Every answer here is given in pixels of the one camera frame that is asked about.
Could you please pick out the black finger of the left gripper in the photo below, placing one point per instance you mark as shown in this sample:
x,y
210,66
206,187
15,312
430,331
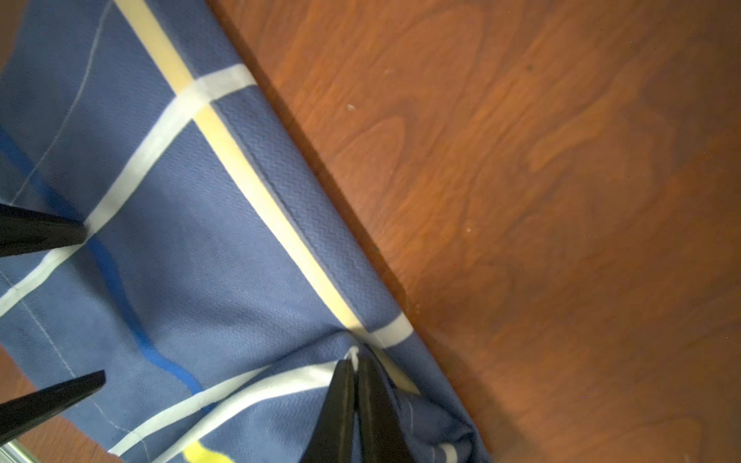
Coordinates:
x,y
27,231
20,415

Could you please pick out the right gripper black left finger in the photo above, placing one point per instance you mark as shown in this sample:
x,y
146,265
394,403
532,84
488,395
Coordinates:
x,y
332,438

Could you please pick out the blue checked pillowcase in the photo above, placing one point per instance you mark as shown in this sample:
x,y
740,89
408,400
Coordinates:
x,y
217,287

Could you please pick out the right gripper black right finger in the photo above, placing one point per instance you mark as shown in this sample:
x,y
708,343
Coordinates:
x,y
382,439

